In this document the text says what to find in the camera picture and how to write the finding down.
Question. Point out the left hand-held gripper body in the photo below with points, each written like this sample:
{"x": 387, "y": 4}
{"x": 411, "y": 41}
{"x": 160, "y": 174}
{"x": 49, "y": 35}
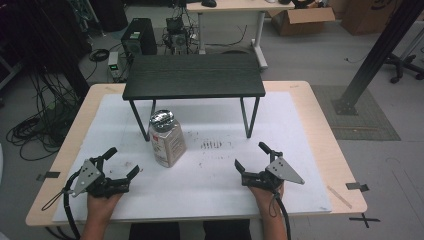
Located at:
{"x": 96, "y": 185}

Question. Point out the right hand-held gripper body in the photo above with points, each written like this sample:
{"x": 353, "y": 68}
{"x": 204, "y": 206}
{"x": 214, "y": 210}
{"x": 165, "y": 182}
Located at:
{"x": 266, "y": 180}

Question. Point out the clear jar with silver lid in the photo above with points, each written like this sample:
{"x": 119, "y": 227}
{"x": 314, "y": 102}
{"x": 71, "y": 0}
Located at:
{"x": 167, "y": 141}

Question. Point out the person's right hand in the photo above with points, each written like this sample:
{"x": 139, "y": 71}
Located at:
{"x": 265, "y": 198}

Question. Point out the person's left hand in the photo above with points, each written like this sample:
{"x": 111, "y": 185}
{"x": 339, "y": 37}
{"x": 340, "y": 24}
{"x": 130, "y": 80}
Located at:
{"x": 101, "y": 204}

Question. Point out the white board mat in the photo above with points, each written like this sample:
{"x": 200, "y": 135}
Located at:
{"x": 206, "y": 180}

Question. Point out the black tape strip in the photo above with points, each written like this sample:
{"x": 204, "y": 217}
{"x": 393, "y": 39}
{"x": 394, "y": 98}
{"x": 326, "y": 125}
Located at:
{"x": 48, "y": 175}
{"x": 357, "y": 186}

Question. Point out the person's left leg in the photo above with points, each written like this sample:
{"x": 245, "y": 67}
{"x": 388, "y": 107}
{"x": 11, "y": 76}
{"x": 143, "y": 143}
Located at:
{"x": 155, "y": 231}

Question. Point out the person's leg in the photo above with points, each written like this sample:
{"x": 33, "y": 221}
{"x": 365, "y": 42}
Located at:
{"x": 155, "y": 231}
{"x": 227, "y": 230}

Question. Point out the person's right leg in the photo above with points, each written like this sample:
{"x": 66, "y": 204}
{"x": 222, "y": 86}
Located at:
{"x": 227, "y": 230}

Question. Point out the grey bench power supply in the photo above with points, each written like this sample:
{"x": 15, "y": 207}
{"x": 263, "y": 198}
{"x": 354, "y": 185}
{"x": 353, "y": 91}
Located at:
{"x": 114, "y": 66}

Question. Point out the grey floor mat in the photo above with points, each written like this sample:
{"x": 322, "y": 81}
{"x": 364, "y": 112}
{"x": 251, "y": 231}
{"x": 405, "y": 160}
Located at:
{"x": 360, "y": 128}

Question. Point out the black shelf with metal legs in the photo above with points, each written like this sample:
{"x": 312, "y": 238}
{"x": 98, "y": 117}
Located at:
{"x": 193, "y": 76}

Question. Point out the black computer tower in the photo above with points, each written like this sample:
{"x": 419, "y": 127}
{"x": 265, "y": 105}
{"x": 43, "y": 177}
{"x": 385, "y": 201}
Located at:
{"x": 140, "y": 35}

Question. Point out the open cardboard box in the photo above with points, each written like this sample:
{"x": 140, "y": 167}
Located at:
{"x": 301, "y": 20}

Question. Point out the open electronics unit with fan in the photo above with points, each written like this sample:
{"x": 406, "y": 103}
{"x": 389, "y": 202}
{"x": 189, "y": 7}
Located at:
{"x": 176, "y": 37}

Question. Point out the white desk with wooden top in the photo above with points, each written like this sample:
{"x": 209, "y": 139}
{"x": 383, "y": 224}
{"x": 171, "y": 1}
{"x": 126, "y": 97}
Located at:
{"x": 233, "y": 6}

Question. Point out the black computer mouse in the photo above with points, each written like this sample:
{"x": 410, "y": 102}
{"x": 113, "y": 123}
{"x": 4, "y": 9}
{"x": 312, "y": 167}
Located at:
{"x": 209, "y": 3}

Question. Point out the black office chair base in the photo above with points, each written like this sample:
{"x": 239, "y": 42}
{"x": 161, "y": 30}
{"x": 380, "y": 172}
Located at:
{"x": 404, "y": 66}

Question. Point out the large closed cardboard box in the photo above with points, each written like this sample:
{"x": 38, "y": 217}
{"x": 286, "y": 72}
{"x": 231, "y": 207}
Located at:
{"x": 366, "y": 15}

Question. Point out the black metal frame post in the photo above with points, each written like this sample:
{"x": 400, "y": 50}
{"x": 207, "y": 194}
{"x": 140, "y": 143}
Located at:
{"x": 376, "y": 58}

